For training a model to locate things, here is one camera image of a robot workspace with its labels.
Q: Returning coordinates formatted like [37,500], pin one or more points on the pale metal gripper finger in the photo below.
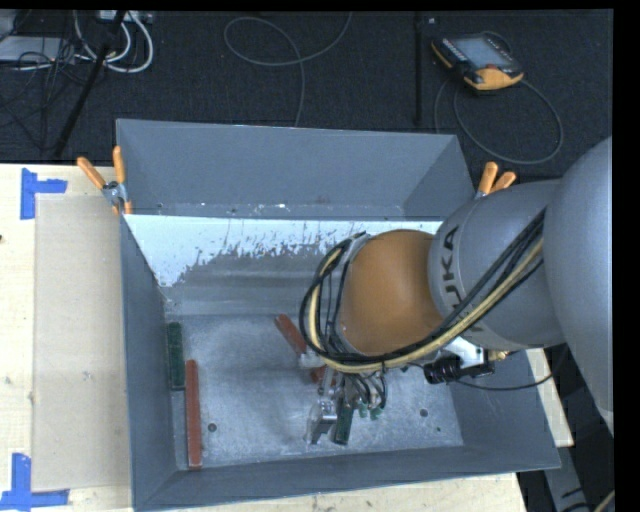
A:
[314,425]
[328,419]

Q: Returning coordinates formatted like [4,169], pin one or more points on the dark green flat block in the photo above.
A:
[343,426]
[175,356]

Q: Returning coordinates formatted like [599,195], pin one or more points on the red-brown flat block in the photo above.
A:
[290,334]
[193,415]

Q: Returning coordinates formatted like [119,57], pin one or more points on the grey metal bin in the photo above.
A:
[250,380]

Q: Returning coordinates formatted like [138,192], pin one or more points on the black cylinder on white bracket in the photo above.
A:
[445,371]

